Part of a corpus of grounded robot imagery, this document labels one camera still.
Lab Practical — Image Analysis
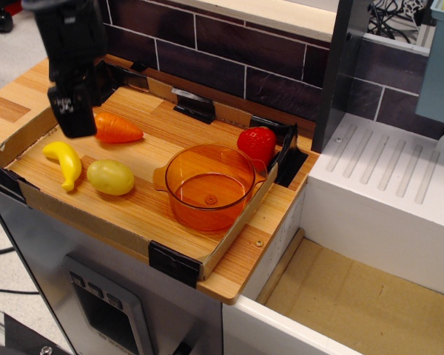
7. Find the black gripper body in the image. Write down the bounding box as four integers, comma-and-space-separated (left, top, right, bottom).
31, 1, 107, 86

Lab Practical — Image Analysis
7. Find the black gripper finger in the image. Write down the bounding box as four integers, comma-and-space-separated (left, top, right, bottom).
84, 62, 102, 107
47, 84, 97, 138

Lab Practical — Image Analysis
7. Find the orange transparent plastic pot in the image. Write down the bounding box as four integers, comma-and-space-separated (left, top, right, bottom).
152, 144, 267, 231

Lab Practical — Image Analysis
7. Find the yellow toy potato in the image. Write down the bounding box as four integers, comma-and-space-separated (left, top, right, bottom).
87, 160, 135, 196

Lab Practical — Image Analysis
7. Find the white toy sink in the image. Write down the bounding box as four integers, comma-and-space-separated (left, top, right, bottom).
223, 115, 444, 354

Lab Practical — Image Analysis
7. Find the cardboard fence with black tape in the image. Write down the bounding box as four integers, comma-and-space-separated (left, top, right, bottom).
0, 61, 317, 302

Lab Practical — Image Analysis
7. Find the orange toy carrot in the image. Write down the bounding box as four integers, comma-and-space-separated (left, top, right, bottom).
95, 112, 144, 143

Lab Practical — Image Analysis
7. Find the red toy strawberry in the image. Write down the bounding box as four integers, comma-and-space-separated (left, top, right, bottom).
237, 126, 277, 171

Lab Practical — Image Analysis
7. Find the yellow toy banana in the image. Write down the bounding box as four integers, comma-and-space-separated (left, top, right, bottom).
42, 141, 82, 192

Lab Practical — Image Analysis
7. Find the light blue bin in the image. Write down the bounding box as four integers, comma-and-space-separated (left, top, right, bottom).
416, 1, 444, 123

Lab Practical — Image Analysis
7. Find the dark grey upright post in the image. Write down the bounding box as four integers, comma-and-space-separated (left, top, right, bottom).
312, 0, 370, 153

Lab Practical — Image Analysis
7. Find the black caster wheel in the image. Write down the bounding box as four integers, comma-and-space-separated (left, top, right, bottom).
0, 9, 13, 33

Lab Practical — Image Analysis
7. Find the black cable bundle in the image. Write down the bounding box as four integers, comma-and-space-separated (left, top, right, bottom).
367, 0, 436, 47

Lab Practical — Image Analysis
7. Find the silver toy oven front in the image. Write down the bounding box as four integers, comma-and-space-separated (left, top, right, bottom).
0, 192, 223, 354

